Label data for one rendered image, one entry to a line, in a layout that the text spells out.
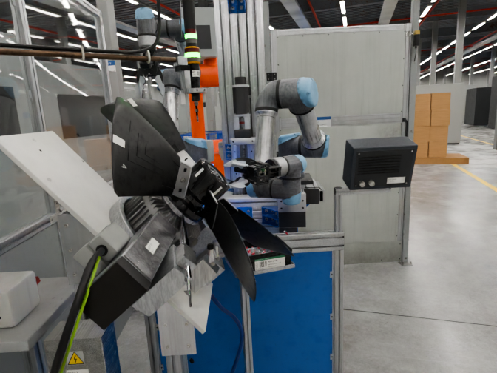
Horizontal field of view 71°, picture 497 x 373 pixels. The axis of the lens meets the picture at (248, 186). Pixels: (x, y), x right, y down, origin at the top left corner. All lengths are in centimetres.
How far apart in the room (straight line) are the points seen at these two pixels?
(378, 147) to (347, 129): 154
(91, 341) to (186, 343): 25
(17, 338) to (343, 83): 262
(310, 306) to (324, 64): 192
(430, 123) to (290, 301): 776
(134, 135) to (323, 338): 134
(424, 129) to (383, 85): 603
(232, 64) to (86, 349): 151
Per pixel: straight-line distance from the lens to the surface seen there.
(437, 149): 918
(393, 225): 330
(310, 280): 164
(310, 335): 179
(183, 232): 88
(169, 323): 108
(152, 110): 114
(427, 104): 906
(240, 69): 200
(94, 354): 108
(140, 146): 80
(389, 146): 150
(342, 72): 300
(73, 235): 105
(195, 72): 107
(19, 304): 117
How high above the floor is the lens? 139
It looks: 12 degrees down
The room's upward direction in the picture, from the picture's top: 3 degrees counter-clockwise
